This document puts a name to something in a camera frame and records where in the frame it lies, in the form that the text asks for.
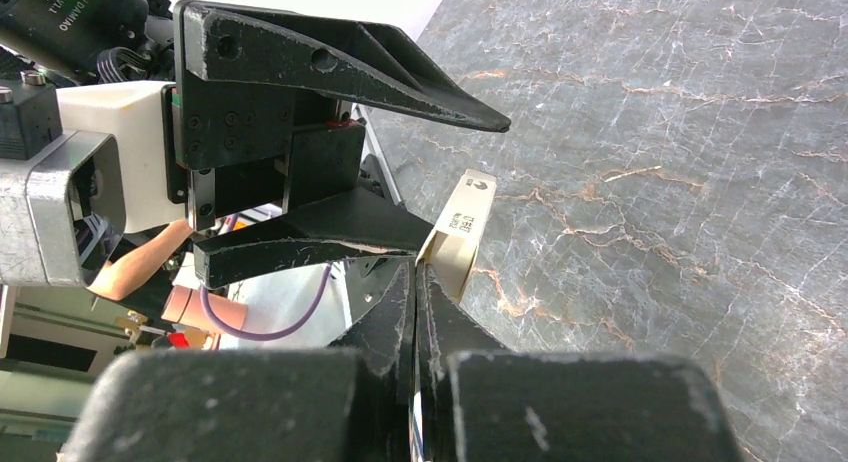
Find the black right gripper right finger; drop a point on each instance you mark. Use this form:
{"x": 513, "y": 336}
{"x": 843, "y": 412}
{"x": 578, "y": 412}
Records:
{"x": 481, "y": 401}

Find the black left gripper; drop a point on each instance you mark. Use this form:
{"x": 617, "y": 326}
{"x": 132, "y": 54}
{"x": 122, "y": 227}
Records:
{"x": 256, "y": 119}

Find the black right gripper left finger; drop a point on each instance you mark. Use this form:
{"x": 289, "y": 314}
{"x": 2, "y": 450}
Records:
{"x": 349, "y": 401}

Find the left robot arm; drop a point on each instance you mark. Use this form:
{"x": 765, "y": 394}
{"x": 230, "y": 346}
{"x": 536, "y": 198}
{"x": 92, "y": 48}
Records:
{"x": 77, "y": 43}

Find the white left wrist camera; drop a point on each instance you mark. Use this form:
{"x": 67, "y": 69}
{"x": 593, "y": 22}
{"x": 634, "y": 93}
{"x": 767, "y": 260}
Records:
{"x": 80, "y": 168}

